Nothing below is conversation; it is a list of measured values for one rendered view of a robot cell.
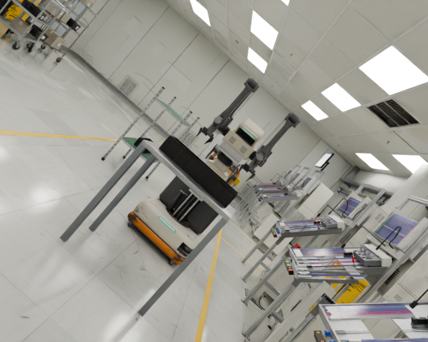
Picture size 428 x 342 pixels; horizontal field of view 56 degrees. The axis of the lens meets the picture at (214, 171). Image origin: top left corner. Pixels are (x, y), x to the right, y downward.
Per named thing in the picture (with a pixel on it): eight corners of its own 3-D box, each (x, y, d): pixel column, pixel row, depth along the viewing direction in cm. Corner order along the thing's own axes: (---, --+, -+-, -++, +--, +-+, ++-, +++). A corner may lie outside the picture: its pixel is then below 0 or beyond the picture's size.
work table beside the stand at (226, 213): (90, 227, 292) (162, 144, 286) (161, 294, 286) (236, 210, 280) (59, 237, 248) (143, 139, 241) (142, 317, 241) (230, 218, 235)
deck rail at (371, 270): (300, 277, 334) (299, 269, 334) (299, 275, 336) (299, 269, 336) (388, 274, 330) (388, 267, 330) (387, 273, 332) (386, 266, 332)
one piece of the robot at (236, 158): (206, 158, 352) (222, 139, 350) (229, 179, 349) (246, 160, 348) (203, 157, 336) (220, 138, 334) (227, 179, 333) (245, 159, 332)
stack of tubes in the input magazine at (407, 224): (396, 245, 332) (418, 221, 330) (375, 233, 383) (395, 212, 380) (407, 256, 332) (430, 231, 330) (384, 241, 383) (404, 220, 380)
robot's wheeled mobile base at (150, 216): (145, 210, 414) (162, 192, 412) (191, 252, 409) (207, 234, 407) (123, 218, 348) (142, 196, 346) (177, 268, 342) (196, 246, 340)
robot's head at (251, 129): (240, 126, 356) (248, 115, 345) (257, 142, 354) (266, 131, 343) (232, 134, 346) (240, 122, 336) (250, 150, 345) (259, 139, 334)
